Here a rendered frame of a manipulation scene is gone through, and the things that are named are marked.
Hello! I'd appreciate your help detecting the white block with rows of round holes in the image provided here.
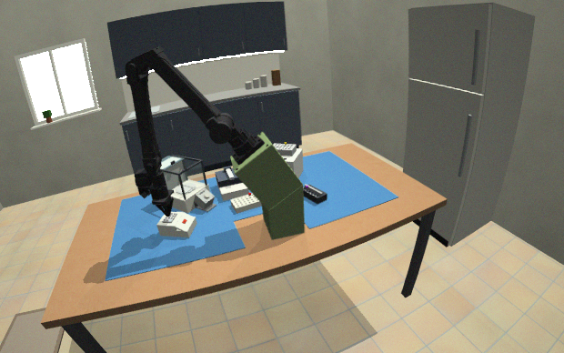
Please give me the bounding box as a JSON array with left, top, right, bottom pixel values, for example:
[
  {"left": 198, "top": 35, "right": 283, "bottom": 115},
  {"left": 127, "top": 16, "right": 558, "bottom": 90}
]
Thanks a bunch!
[{"left": 156, "top": 212, "right": 197, "bottom": 237}]

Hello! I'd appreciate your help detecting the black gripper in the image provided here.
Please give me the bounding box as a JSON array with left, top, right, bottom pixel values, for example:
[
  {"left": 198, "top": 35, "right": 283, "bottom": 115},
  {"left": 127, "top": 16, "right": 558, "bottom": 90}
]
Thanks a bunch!
[{"left": 152, "top": 183, "right": 174, "bottom": 217}]

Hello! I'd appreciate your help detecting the blue bench mat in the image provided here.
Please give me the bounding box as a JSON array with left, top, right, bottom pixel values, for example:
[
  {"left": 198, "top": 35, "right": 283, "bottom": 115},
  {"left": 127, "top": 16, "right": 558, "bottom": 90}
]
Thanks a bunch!
[{"left": 105, "top": 151, "right": 398, "bottom": 281}]

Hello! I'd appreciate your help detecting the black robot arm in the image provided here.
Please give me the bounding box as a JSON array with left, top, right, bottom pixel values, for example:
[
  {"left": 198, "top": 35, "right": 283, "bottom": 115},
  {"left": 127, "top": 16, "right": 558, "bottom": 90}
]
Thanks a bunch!
[{"left": 125, "top": 46, "right": 265, "bottom": 200}]

